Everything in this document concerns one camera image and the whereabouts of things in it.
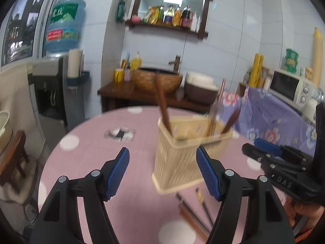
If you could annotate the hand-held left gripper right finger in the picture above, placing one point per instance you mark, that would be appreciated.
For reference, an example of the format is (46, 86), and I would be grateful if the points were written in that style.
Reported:
(209, 178)

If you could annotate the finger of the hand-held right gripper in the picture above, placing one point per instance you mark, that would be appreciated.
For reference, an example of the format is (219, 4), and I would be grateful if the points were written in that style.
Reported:
(254, 152)
(268, 146)

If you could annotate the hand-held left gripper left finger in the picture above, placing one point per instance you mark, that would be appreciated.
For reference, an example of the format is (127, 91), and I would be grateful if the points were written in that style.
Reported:
(117, 175)

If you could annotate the dark chopstick with patterned end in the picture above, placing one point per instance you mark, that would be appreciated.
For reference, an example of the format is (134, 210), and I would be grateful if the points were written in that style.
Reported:
(203, 203)

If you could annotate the beige plastic utensil holder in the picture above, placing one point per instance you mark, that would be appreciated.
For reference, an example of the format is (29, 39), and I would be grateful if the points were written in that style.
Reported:
(177, 157)

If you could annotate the brown wooden chopstick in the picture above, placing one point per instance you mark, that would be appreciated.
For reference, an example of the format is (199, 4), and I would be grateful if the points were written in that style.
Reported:
(224, 86)
(162, 104)
(193, 223)
(221, 90)

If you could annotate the person's right hand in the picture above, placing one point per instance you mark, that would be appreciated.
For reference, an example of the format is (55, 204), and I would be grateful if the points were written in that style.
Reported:
(307, 213)

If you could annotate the purple floral cloth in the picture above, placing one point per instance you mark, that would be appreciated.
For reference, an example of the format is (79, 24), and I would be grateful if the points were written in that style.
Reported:
(274, 124)

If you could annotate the white electric kettle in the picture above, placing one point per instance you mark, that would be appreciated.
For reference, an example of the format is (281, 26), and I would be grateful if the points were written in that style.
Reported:
(311, 109)

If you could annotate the white microwave oven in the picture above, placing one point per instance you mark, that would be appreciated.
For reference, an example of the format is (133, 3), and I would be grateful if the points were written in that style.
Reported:
(284, 89)

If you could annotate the yellow roll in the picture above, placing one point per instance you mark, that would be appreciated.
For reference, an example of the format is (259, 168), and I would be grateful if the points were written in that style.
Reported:
(256, 70)

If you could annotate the dark wooden cabinet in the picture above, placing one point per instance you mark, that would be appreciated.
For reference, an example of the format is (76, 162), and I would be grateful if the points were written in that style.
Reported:
(119, 94)

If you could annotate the white and brown rice cooker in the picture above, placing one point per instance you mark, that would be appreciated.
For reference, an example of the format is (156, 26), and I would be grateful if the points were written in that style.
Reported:
(200, 87)

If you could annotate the stack of green noodle bowls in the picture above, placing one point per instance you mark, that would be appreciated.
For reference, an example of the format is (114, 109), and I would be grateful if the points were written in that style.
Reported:
(290, 59)

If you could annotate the wicker wash basin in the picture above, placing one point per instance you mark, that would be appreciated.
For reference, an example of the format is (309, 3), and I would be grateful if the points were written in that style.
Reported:
(144, 81)

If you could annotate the yellow cup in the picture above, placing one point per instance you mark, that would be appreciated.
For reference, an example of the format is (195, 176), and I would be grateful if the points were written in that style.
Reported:
(118, 75)

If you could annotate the patterned cup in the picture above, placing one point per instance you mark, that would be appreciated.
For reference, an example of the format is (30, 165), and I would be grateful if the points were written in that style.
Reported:
(127, 75)

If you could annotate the tall beige roll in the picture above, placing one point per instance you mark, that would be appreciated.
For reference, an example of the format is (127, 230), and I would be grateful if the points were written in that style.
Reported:
(318, 56)

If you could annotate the blue cup holder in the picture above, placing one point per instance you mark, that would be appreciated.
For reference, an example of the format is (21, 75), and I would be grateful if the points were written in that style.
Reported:
(78, 79)

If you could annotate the dark wooden stool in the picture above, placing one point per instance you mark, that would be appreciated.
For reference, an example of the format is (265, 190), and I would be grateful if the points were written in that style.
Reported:
(15, 152)

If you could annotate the white fluffy cloth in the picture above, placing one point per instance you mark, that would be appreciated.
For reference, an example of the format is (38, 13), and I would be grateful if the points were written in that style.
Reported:
(12, 193)

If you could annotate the grey water dispenser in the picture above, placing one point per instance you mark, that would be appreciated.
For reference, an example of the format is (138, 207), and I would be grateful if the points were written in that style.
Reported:
(48, 89)

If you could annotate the yellow soap bottle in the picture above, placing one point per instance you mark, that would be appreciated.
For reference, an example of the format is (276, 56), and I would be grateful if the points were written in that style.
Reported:
(135, 61)

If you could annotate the toothbrush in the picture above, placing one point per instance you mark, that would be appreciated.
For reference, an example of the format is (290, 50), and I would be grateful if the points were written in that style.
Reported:
(126, 59)

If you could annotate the bronze faucet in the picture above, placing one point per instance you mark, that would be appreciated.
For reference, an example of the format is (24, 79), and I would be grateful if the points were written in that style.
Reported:
(175, 62)

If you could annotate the stack of white paper cups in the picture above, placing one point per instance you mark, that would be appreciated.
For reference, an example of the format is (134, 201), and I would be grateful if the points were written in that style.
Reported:
(75, 62)

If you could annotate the cream pot with lid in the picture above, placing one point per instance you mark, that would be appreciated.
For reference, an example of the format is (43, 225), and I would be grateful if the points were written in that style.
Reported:
(3, 129)

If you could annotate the white bottle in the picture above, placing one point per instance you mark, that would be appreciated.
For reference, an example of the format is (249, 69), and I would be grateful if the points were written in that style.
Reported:
(195, 22)

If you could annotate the dark sauce bottle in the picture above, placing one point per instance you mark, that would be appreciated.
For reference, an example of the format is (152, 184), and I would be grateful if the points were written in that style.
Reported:
(186, 17)

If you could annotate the amber bottle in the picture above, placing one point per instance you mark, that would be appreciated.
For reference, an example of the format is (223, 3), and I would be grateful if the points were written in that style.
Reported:
(177, 17)

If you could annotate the pink bowl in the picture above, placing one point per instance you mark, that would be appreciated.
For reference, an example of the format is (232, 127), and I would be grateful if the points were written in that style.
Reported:
(135, 19)

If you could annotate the blue water jug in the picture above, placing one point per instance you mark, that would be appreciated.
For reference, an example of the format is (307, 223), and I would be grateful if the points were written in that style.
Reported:
(64, 25)

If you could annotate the oil bottle with purple label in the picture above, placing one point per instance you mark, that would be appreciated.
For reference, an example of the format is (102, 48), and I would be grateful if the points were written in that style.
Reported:
(168, 15)

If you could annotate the yellow green packet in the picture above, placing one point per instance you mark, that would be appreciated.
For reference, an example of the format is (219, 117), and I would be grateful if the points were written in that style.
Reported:
(152, 14)

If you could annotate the green hanging packet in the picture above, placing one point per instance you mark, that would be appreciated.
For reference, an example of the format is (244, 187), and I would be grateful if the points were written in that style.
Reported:
(121, 9)

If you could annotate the green bottle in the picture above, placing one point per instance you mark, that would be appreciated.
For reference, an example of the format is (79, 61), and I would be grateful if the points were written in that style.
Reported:
(161, 14)

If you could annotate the wooden framed mirror shelf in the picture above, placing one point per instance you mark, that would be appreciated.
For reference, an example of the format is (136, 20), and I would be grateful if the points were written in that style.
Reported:
(134, 5)

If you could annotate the sliding window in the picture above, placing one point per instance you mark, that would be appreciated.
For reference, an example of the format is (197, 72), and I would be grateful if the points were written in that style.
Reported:
(22, 22)

